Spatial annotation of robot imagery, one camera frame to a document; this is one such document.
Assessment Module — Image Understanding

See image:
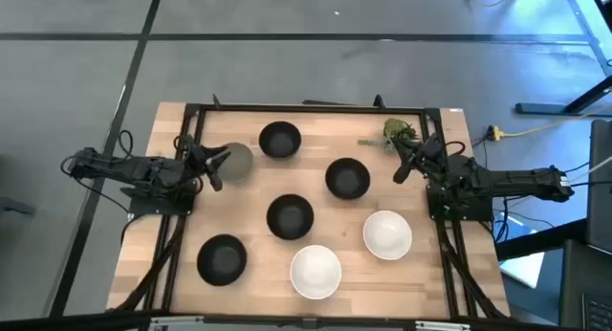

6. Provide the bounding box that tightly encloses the greyish beige bowl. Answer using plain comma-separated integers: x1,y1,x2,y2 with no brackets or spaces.
217,142,254,183

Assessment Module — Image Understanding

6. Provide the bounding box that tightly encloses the silver metal bracket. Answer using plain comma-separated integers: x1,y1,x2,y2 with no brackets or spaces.
414,320,472,331
147,315,206,331

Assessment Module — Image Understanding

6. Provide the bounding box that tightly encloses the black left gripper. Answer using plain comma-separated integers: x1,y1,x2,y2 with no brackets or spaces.
177,138,232,193

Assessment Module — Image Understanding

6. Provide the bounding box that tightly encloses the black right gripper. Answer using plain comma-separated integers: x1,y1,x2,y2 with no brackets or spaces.
390,133,453,185

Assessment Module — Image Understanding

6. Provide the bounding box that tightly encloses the green potted artificial plant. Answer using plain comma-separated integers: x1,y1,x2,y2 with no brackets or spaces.
357,118,422,155

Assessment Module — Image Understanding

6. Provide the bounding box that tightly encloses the black table leg bar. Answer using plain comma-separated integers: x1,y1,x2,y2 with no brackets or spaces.
494,218,589,261

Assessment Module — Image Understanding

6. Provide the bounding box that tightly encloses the black flat screen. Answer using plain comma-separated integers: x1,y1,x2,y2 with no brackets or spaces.
585,119,612,254

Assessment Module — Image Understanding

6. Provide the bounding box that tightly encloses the black camera rig beam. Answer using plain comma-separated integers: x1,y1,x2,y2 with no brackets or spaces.
0,309,612,331

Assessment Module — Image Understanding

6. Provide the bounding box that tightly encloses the black equipment case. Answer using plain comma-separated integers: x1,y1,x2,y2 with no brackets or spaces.
557,238,612,331

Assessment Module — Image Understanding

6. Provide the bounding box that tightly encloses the white blue paper sheet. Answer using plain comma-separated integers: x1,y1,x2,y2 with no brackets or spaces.
496,215,546,289

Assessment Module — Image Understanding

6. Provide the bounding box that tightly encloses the black aluminium table frame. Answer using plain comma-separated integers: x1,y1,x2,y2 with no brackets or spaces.
114,94,511,322

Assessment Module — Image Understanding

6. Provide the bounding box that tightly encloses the black frame desk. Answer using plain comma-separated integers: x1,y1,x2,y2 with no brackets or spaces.
514,0,612,116

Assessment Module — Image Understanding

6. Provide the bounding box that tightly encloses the white ceramic bowl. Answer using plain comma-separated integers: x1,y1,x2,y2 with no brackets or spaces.
289,244,343,300
362,210,413,261

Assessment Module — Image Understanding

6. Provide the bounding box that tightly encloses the black ceramic bowl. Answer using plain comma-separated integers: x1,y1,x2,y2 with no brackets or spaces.
266,193,316,241
196,233,249,288
258,121,303,159
324,157,372,201

